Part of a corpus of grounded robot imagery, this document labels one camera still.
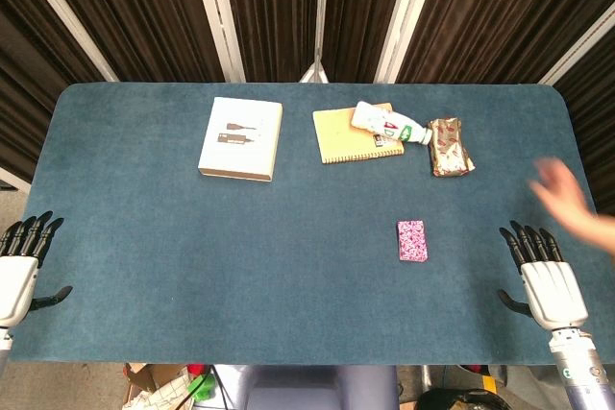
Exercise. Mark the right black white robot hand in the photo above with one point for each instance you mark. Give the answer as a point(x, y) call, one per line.
point(552, 290)

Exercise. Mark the bare human hand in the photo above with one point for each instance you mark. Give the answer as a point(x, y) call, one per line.
point(564, 196)

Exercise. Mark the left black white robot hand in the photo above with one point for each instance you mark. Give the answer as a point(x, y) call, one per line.
point(17, 285)

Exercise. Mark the pink patterned card deck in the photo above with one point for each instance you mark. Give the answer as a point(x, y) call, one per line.
point(411, 241)

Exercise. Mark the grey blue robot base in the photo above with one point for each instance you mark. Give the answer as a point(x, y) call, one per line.
point(317, 388)

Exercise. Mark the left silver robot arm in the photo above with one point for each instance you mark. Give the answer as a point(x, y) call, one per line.
point(4, 347)

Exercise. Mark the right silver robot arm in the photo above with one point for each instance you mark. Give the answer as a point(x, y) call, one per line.
point(579, 371)

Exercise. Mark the bare human forearm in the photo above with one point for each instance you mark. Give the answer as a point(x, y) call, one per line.
point(600, 234)

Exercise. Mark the dark brown curtain panel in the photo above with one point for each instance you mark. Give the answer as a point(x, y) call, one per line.
point(365, 7)
point(593, 127)
point(274, 7)
point(504, 7)
point(24, 69)
point(134, 7)

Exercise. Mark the gold foil snack package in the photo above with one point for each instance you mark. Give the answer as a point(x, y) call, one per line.
point(450, 148)

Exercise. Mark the black plastic bag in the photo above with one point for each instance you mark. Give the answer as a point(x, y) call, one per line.
point(461, 400)

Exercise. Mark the open brown cardboard box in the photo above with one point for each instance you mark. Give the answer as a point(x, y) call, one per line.
point(154, 386)

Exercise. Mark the white plastic drink bottle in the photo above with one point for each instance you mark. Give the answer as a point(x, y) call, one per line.
point(384, 123)

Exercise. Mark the green plastic object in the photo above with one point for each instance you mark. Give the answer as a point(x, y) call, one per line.
point(202, 388)

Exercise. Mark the blue felt table cover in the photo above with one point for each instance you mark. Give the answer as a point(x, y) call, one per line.
point(240, 261)

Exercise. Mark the yellow spiral notebook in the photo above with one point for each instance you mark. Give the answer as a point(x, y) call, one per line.
point(346, 138)

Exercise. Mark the white flat cardboard box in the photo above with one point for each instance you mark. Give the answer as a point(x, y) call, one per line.
point(240, 138)

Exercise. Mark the white metal frame post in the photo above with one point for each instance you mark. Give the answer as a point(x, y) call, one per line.
point(218, 16)
point(581, 47)
point(401, 16)
point(321, 11)
point(62, 16)

